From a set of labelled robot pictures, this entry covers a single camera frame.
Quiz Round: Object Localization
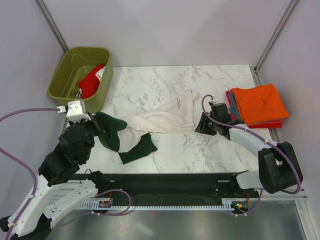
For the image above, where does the cream green Charlie Brown shirt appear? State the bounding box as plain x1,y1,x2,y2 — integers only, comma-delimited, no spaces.
94,90,199,165

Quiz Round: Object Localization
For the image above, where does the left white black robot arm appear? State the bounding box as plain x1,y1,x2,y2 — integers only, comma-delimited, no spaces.
0,116,110,240

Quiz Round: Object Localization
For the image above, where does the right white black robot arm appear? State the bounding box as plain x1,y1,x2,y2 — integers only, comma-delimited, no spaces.
195,101,303,197

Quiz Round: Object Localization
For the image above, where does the pink folded shirt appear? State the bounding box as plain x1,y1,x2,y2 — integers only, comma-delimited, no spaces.
225,90,237,120

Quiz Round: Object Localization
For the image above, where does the teal folded shirt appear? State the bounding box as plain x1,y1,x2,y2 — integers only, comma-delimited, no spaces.
229,91,243,121

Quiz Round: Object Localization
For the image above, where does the orange folded shirt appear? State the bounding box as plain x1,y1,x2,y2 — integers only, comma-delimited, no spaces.
231,84,290,126

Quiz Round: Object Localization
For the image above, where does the olive green plastic bin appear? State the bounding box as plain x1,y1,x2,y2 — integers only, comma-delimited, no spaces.
47,46,113,113

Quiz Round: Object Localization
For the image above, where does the red shirt in bin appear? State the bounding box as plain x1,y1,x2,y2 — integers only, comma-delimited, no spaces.
77,64,106,99

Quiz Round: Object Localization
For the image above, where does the red folded shirt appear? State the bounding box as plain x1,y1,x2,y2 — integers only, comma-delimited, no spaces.
248,120,282,129

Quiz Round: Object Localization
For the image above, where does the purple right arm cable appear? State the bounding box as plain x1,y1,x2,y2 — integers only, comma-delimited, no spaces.
201,94,303,195

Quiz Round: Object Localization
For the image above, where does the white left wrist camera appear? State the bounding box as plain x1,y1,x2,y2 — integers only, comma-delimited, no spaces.
66,100,91,123

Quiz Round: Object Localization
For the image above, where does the right aluminium frame post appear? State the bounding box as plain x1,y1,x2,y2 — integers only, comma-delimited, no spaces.
253,0,300,74

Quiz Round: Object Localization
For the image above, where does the aluminium frame post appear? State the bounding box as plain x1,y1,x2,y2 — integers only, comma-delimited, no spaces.
253,0,300,74
34,0,69,53

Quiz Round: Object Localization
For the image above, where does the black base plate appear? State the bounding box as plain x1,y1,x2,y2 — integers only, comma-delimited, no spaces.
76,171,259,206

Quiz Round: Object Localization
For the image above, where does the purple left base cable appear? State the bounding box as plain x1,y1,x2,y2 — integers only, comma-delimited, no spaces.
44,189,133,228

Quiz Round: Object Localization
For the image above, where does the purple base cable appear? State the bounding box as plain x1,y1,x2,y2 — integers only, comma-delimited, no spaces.
229,193,262,217
44,189,133,228

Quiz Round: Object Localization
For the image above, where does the white slotted cable duct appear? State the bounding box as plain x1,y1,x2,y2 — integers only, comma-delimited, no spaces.
75,198,248,212

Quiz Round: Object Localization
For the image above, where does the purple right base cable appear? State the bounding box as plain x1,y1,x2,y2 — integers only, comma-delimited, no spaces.
229,193,262,217

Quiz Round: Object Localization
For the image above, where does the left aluminium frame post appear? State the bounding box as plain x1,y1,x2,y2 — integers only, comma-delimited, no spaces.
34,0,69,53

